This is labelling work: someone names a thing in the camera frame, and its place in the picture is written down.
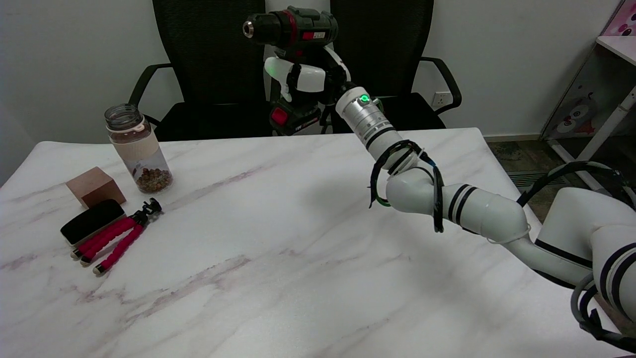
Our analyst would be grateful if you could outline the white desk with pink items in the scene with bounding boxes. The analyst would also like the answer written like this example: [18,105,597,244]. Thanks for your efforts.
[539,0,636,192]

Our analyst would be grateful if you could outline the green red power screwdriver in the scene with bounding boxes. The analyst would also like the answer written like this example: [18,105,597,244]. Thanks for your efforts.
[242,5,339,136]

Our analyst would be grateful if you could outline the red flexible mini tripod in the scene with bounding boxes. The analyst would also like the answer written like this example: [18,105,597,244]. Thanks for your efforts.
[71,197,163,275]

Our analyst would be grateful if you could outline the black mesh office chair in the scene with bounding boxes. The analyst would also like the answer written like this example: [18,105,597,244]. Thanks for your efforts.
[317,0,463,134]
[128,0,284,142]

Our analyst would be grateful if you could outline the clear jar with nuts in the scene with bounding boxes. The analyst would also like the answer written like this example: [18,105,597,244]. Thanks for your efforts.
[104,103,174,194]

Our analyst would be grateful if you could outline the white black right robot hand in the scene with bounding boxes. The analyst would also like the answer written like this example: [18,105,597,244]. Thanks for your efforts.
[263,46,352,105]

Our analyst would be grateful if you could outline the brown wooden block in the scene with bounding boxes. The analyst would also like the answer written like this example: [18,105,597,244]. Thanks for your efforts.
[66,167,127,209]

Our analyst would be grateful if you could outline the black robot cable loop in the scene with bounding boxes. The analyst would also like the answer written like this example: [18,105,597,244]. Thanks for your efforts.
[368,140,636,354]

